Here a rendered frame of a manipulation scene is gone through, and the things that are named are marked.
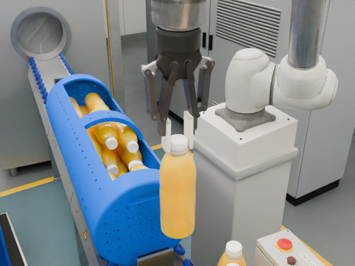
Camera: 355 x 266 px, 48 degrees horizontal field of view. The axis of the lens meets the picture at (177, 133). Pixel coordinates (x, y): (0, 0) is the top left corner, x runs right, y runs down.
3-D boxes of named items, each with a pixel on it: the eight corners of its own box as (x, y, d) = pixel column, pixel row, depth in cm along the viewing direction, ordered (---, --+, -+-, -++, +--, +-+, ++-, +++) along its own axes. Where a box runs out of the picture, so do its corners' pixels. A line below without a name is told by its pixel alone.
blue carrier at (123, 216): (112, 126, 191) (107, 68, 177) (193, 249, 121) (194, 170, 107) (51, 138, 181) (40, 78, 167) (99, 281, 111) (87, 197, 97)
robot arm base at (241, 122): (244, 97, 175) (244, 86, 172) (277, 120, 158) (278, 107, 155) (208, 108, 168) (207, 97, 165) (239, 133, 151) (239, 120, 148)
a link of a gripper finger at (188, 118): (183, 111, 76) (187, 110, 77) (183, 142, 80) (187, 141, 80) (189, 117, 74) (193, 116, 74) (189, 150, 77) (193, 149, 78)
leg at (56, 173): (60, 177, 320) (48, 104, 290) (62, 180, 315) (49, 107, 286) (53, 178, 318) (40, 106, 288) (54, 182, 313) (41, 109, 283)
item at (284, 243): (286, 239, 103) (286, 235, 103) (295, 248, 100) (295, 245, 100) (274, 243, 102) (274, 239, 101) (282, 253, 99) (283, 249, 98)
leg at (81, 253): (88, 263, 241) (75, 176, 211) (90, 269, 236) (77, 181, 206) (78, 265, 239) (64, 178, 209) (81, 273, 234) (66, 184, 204)
